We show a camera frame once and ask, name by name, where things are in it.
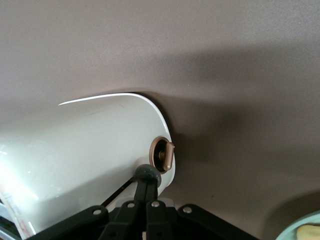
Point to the white two-slot toaster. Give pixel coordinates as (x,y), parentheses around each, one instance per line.
(75,150)

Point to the pale green plate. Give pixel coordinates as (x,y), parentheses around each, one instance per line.
(287,232)

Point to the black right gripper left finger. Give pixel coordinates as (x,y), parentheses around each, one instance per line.
(120,225)

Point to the bronze toaster dial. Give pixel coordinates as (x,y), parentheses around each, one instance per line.
(170,155)

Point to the triangular golden pastry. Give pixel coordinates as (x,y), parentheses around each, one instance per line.
(310,232)

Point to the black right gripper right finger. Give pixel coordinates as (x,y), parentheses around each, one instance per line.
(165,225)

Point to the brown table cloth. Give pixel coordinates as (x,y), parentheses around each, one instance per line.
(225,50)

